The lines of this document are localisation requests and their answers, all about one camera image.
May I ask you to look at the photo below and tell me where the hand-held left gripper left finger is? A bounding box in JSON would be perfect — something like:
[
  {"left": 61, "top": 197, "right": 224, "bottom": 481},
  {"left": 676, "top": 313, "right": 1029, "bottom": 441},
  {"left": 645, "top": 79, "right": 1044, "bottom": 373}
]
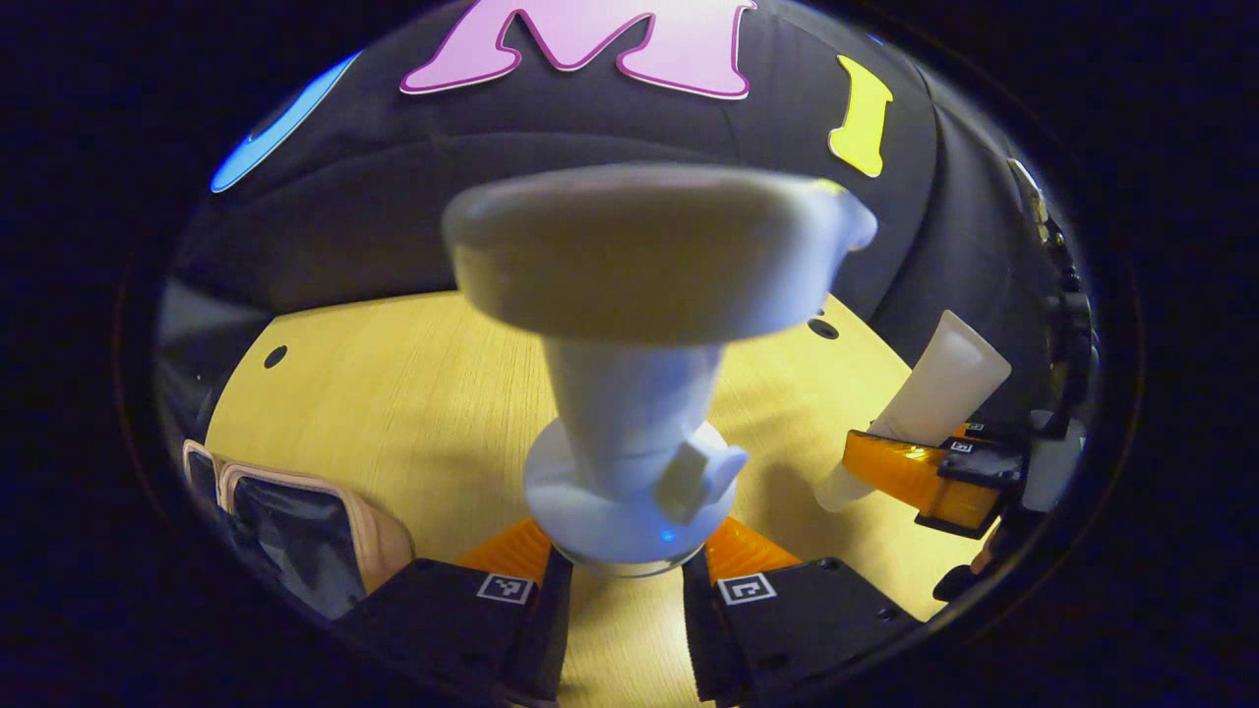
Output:
[{"left": 334, "top": 516, "right": 574, "bottom": 707}]

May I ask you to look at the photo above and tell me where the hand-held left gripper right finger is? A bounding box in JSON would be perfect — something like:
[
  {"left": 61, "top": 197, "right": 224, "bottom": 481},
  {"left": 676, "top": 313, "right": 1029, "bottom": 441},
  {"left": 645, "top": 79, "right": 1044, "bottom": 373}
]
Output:
[{"left": 682, "top": 516, "right": 926, "bottom": 707}]

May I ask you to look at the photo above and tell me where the white skin care tube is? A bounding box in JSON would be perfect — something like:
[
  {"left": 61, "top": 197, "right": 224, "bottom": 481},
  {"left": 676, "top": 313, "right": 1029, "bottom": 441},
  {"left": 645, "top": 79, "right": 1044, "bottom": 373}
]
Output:
[{"left": 814, "top": 310, "right": 1012, "bottom": 513}]

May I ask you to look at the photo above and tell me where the white pump bottle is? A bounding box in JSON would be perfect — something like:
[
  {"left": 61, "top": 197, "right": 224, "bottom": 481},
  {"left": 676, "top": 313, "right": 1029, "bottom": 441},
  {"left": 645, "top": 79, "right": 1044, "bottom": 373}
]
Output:
[{"left": 441, "top": 162, "right": 878, "bottom": 579}]

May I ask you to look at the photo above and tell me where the metal cloth clip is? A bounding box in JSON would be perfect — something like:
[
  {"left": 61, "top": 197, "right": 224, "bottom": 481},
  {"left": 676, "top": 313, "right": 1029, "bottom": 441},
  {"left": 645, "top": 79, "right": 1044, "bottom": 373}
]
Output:
[{"left": 1007, "top": 157, "right": 1049, "bottom": 233}]

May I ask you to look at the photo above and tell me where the black backdrop cloth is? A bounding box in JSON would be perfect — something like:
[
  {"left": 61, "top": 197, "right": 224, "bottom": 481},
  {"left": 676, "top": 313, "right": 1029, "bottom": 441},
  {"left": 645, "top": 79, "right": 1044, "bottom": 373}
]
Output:
[{"left": 157, "top": 0, "right": 1083, "bottom": 414}]

